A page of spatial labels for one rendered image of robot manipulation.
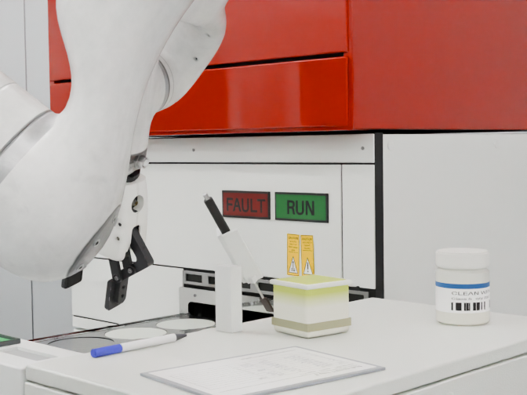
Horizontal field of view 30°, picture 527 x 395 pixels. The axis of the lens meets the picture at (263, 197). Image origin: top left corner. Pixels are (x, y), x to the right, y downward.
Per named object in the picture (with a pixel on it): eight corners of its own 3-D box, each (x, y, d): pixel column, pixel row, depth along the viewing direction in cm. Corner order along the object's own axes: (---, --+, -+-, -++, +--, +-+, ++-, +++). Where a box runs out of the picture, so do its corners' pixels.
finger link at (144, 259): (163, 244, 112) (146, 278, 115) (115, 202, 114) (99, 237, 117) (158, 247, 111) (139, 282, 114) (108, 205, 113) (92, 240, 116)
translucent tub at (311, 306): (314, 324, 130) (314, 273, 130) (353, 332, 124) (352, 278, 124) (270, 331, 126) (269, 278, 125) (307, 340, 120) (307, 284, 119)
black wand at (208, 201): (205, 197, 122) (211, 190, 123) (198, 197, 123) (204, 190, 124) (271, 314, 131) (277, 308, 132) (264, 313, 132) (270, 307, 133)
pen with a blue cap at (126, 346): (183, 330, 122) (89, 348, 112) (188, 331, 121) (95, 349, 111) (183, 338, 122) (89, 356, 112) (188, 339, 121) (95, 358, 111)
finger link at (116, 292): (147, 261, 115) (140, 309, 118) (125, 251, 117) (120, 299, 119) (131, 269, 113) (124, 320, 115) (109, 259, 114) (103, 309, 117)
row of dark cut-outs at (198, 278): (185, 283, 185) (184, 269, 184) (370, 307, 154) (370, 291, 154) (183, 283, 184) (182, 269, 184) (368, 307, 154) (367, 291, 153)
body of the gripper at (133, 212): (163, 165, 113) (151, 251, 117) (94, 137, 117) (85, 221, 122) (123, 182, 107) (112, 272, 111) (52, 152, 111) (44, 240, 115)
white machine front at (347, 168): (81, 325, 212) (77, 139, 210) (384, 385, 155) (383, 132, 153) (69, 327, 210) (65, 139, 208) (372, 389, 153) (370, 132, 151)
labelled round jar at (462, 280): (454, 315, 136) (454, 246, 135) (499, 320, 131) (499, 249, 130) (424, 322, 130) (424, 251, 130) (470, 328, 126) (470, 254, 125)
